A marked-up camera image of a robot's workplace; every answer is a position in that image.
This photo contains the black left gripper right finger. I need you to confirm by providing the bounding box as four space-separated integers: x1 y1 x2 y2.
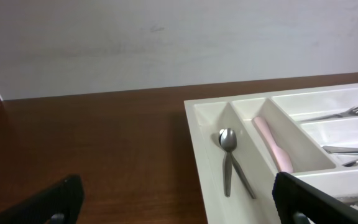
272 172 358 224

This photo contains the small metal teaspoon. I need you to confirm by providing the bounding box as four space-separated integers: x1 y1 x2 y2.
219 128 237 197
232 147 257 200

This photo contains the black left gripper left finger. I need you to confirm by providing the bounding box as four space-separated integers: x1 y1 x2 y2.
0 174 85 224

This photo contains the metal fork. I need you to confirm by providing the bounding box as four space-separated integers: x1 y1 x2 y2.
301 106 358 122

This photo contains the white cutlery tray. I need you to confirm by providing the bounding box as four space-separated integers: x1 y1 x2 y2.
185 83 358 223

